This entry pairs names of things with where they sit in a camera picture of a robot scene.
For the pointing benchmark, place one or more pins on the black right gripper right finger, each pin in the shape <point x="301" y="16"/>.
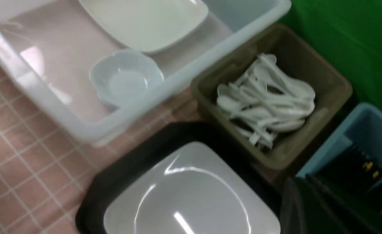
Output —
<point x="350" y="212"/>

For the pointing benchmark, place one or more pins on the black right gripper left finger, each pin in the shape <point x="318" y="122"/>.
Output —
<point x="303" y="211"/>

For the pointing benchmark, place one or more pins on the white square plate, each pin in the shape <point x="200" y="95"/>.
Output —
<point x="190" y="191"/>

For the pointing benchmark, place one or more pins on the bundle of black chopsticks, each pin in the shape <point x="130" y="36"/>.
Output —
<point x="357" y="173"/>

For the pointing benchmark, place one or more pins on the blue plastic bin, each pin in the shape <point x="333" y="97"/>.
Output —
<point x="363" y="127"/>

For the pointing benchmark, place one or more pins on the pile of white spoons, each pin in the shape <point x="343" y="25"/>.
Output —
<point x="267" y="101"/>

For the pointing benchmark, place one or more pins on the olive brown plastic bin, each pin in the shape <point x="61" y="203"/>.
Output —
<point x="299" y="60"/>

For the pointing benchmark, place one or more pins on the black plastic serving tray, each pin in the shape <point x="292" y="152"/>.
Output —
<point x="120" y="175"/>

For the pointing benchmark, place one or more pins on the stacked small white bowls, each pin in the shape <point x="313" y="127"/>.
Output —
<point x="124" y="76"/>

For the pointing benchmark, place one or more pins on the stacked white square plates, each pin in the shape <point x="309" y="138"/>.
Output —
<point x="148" y="26"/>

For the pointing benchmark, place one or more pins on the pink checkered tablecloth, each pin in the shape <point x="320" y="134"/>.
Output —
<point x="44" y="173"/>

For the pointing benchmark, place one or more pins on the large white plastic tub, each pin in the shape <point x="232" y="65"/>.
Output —
<point x="47" y="48"/>

